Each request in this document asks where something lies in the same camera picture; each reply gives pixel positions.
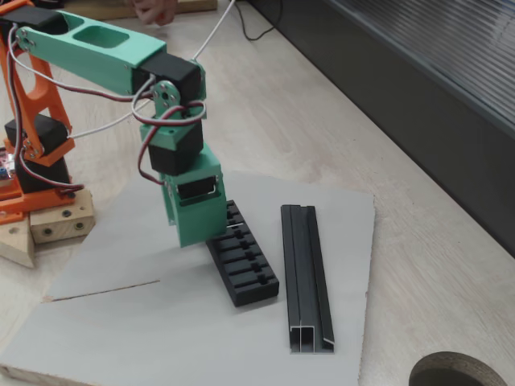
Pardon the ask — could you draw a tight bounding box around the wooden plank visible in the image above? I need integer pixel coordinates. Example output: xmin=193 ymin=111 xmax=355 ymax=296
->
xmin=64 ymin=0 xmax=218 ymax=22

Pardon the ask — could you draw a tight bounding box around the person's hand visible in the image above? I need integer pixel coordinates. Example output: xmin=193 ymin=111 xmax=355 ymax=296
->
xmin=134 ymin=0 xmax=179 ymax=27

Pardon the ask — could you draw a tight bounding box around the grey board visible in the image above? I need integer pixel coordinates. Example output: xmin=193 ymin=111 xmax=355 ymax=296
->
xmin=0 ymin=168 xmax=376 ymax=386

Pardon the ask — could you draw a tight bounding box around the wooden block with screws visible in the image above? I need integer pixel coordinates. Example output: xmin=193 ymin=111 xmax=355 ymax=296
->
xmin=30 ymin=188 xmax=97 ymax=245

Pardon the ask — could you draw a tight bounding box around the red and blue circuit board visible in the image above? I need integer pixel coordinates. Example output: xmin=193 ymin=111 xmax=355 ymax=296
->
xmin=0 ymin=146 xmax=17 ymax=187

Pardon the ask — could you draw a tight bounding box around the black slotted holder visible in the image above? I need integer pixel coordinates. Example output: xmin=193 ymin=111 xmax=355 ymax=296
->
xmin=205 ymin=199 xmax=280 ymax=308

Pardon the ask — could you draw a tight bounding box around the black cable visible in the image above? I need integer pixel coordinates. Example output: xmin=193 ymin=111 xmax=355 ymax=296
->
xmin=234 ymin=0 xmax=282 ymax=41

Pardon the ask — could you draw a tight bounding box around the wooden wedge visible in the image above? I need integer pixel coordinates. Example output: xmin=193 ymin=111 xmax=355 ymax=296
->
xmin=0 ymin=212 xmax=36 ymax=269

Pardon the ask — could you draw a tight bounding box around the dark aluminium profile bar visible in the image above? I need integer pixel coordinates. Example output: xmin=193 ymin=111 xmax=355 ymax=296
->
xmin=280 ymin=204 xmax=336 ymax=355

